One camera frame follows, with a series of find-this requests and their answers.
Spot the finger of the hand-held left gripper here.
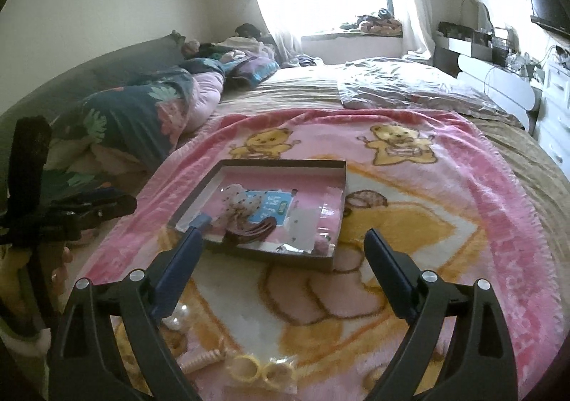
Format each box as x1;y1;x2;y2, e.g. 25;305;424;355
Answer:
58;187;128;206
67;196;138;230

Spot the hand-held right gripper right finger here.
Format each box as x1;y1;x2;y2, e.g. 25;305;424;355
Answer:
363;228;519;401

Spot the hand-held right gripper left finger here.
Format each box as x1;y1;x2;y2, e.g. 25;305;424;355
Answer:
47;226;204;401

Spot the brown hair comb clip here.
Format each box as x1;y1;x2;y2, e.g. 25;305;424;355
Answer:
223;216;277;247

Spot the beige spiral hair tie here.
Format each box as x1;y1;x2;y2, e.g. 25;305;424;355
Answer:
185;350;223;372

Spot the brown shallow cardboard box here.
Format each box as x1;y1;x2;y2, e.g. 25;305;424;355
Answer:
168;159;347;272

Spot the polka dot hair bow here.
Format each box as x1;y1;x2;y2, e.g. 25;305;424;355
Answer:
220;185;263;223

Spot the clear packet with card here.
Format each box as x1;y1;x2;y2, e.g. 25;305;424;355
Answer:
285;205;334;252

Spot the clear bag of yellow hair ties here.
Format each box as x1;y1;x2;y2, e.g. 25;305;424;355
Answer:
225;352;299;388

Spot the person's left hand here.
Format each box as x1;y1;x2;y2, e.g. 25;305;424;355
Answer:
51;245;75;295

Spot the pink bear printed blanket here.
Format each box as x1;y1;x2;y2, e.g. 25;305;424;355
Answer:
78;109;564;401

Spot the floral duvet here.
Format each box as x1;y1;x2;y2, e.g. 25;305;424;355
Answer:
45;65;226;188

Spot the blue card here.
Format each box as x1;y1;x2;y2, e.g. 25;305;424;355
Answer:
243;189;297;223

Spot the grey padded headboard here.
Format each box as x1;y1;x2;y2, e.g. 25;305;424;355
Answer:
0;31;185;139

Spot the silver grey sheet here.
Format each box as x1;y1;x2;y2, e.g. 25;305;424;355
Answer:
338;57;522;121

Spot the purple pillow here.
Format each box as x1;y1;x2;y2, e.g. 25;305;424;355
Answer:
225;56;281;87

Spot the white vanity desk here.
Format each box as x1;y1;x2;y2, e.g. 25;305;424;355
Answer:
434;20;544;125

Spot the white drawer dresser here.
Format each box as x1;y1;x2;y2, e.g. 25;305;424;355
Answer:
534;58;570;170

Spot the pile of clothes on sill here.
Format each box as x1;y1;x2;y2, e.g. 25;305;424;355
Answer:
341;9;404;36

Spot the vanity mirror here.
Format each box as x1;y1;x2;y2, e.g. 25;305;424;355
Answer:
461;0;493;34

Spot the black flat television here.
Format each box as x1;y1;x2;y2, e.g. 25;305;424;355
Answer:
520;0;570;36

